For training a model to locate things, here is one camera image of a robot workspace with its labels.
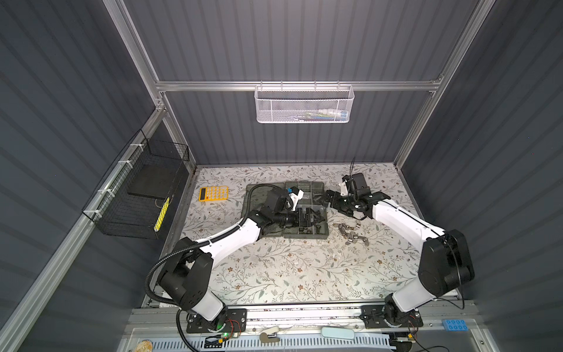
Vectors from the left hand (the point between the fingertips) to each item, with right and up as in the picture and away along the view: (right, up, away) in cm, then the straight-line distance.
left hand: (314, 218), depth 80 cm
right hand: (+7, +5, +9) cm, 12 cm away
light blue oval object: (+7, -36, -9) cm, 38 cm away
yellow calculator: (-47, +9, +28) cm, 55 cm away
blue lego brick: (+45, -34, -9) cm, 57 cm away
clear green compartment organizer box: (+4, +8, +37) cm, 38 cm away
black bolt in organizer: (+3, -6, +16) cm, 18 cm away
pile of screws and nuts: (+17, -8, +15) cm, 24 cm away
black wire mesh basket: (-61, +8, -8) cm, 62 cm away
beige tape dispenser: (-16, -37, -11) cm, 41 cm away
